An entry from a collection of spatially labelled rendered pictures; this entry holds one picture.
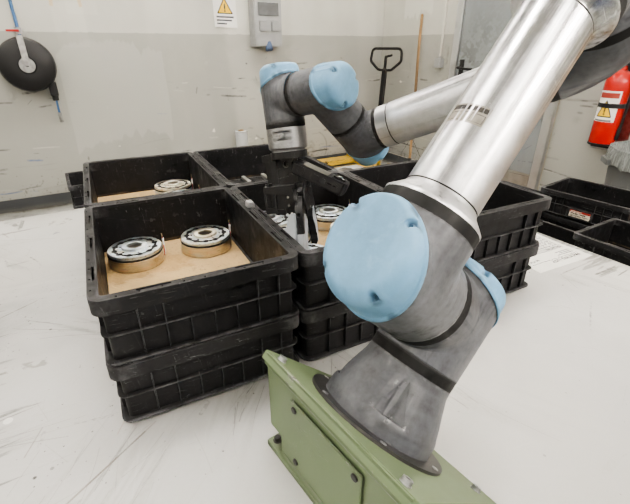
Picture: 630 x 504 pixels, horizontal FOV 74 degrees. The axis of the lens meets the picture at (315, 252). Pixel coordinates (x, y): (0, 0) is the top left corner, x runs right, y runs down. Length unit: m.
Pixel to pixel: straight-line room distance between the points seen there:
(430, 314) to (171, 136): 3.88
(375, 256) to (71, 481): 0.51
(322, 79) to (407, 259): 0.41
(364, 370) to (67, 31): 3.77
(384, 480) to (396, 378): 0.12
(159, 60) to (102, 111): 0.65
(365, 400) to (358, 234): 0.20
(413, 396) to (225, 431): 0.31
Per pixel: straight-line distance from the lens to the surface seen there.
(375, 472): 0.44
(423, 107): 0.74
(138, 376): 0.69
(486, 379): 0.81
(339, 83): 0.71
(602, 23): 0.58
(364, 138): 0.78
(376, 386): 0.51
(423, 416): 0.52
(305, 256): 0.65
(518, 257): 1.01
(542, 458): 0.73
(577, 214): 2.29
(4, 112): 4.08
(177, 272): 0.84
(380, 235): 0.39
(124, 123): 4.11
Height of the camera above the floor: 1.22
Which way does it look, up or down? 26 degrees down
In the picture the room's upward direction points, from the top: straight up
